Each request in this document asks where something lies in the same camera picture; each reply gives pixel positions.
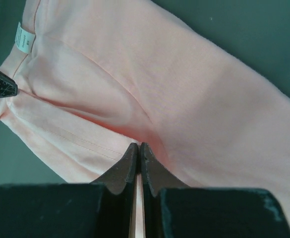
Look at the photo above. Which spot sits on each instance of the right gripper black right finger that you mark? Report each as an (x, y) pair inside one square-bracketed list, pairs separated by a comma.
[(172, 209)]

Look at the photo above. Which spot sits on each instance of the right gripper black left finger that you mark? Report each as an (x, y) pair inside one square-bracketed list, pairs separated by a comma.
[(99, 209)]

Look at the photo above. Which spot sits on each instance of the salmon pink t shirt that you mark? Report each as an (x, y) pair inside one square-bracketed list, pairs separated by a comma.
[(102, 74)]

